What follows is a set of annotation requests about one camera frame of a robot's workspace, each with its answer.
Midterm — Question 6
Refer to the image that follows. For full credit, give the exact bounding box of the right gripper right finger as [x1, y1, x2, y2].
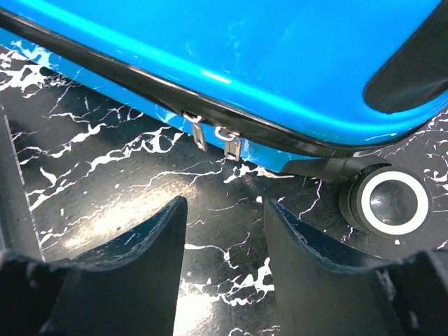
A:
[264, 200, 447, 335]

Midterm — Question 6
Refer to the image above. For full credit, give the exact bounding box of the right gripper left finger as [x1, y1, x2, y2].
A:
[1, 196, 188, 335]

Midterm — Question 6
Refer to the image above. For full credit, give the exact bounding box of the silver zipper pull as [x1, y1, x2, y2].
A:
[182, 111, 207, 152]
[214, 126, 242, 161]

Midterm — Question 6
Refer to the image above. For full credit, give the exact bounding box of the blue fish-print suitcase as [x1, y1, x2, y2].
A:
[1, 1, 447, 238]

